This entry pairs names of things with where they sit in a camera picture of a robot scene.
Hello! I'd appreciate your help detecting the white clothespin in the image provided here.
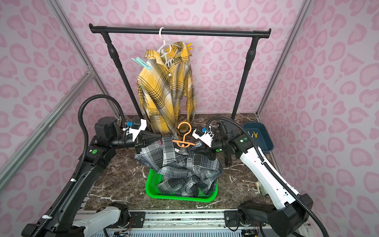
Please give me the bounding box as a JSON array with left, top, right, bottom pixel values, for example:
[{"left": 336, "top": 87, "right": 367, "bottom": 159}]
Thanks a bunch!
[{"left": 202, "top": 125, "right": 214, "bottom": 137}]

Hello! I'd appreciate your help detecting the orange plastic hanger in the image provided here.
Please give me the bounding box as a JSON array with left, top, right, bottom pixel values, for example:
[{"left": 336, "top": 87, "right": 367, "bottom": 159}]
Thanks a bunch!
[{"left": 172, "top": 121, "right": 196, "bottom": 148}]

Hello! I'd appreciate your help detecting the grey plaid shirt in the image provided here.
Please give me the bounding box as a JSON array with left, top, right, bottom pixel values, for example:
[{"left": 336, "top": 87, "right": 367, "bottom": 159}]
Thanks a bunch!
[{"left": 135, "top": 134, "right": 224, "bottom": 198}]

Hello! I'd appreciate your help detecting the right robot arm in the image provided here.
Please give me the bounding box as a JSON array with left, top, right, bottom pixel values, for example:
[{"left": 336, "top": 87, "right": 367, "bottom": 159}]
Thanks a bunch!
[{"left": 193, "top": 116, "right": 329, "bottom": 237}]

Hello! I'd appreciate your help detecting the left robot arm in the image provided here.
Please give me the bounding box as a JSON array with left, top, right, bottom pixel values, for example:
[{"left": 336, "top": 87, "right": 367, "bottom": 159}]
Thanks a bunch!
[{"left": 21, "top": 94, "right": 162, "bottom": 237}]

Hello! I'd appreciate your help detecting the white plastic hanger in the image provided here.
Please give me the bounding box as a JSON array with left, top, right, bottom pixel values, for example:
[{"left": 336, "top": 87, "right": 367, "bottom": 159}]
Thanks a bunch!
[{"left": 158, "top": 27, "right": 174, "bottom": 68}]

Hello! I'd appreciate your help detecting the dark teal plastic bin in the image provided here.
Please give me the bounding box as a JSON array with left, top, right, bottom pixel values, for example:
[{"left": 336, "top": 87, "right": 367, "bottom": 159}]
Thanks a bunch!
[{"left": 243, "top": 122, "right": 274, "bottom": 154}]

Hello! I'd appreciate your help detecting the green plastic basket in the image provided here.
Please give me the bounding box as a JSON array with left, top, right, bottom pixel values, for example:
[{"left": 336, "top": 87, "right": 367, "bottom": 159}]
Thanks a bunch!
[{"left": 145, "top": 169, "right": 218, "bottom": 202}]

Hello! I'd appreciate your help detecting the beige power adapter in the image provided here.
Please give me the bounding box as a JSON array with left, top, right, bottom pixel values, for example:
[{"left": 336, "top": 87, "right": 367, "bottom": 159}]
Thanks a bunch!
[{"left": 255, "top": 181, "right": 268, "bottom": 196}]

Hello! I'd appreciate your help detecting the yellow plaid shirt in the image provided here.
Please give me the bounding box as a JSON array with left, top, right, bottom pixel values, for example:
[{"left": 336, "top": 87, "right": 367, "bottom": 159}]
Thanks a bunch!
[{"left": 137, "top": 41, "right": 196, "bottom": 138}]

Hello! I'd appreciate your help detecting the black clothes rack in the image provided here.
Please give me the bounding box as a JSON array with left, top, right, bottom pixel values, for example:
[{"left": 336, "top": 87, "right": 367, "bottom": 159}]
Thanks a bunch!
[{"left": 89, "top": 23, "right": 272, "bottom": 120}]

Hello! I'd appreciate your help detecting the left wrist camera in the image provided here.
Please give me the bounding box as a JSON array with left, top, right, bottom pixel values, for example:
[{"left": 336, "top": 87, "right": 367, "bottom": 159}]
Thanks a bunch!
[{"left": 122, "top": 117, "right": 147, "bottom": 142}]

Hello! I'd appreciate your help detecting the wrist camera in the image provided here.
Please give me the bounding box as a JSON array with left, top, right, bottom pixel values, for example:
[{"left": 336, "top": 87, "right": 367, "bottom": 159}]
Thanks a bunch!
[
  {"left": 122, "top": 117, "right": 147, "bottom": 142},
  {"left": 192, "top": 128, "right": 215, "bottom": 148}
]

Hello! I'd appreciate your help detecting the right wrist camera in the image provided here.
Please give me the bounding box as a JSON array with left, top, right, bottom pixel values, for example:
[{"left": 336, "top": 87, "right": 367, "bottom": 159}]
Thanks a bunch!
[{"left": 192, "top": 128, "right": 215, "bottom": 148}]

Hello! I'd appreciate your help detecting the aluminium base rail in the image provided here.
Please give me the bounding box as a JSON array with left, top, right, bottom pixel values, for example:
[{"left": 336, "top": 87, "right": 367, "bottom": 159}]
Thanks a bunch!
[{"left": 70, "top": 207, "right": 314, "bottom": 237}]

